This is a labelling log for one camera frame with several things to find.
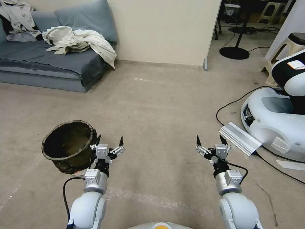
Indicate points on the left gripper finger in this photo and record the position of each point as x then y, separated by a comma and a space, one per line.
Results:
94, 146
118, 150

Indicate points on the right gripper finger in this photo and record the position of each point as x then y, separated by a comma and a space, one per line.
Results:
225, 142
202, 149

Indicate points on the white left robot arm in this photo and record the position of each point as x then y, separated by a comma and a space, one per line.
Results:
88, 210

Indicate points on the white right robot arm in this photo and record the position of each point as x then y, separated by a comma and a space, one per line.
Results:
238, 210

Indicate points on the dark fabric trash can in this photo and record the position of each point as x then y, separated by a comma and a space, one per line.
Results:
69, 145

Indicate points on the black round-base floor stand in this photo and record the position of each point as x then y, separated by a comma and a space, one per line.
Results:
234, 53

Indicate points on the silver ribbed aluminium box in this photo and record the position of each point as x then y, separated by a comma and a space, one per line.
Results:
240, 138

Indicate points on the white wheeled robot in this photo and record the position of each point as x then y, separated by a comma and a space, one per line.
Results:
274, 124

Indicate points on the white tape strip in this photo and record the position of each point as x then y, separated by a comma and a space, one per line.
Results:
289, 165

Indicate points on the grey metal partition foot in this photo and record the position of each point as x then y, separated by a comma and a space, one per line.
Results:
205, 65

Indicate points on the white robot front shell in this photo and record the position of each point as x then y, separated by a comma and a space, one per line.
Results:
155, 226

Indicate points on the beige stool with black seat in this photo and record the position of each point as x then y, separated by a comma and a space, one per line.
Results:
277, 54

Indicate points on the grey-blue sofa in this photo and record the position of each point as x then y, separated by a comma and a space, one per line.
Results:
35, 62

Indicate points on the beige crumpled garment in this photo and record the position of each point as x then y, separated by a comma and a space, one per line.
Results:
78, 39

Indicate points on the flat black round base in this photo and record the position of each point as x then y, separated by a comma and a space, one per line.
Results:
240, 30

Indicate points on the black office chair leg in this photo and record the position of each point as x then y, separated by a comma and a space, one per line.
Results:
218, 28

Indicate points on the large grey-blue cushion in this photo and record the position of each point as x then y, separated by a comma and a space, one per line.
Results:
90, 16

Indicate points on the small grey-blue cushion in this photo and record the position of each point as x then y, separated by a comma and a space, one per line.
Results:
45, 20

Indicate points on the beige plastic stool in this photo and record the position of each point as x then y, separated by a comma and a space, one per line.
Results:
271, 10

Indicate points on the pale grey crumpled shirt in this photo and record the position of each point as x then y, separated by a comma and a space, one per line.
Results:
19, 14

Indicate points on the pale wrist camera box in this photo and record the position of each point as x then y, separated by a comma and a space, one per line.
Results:
102, 151
220, 150

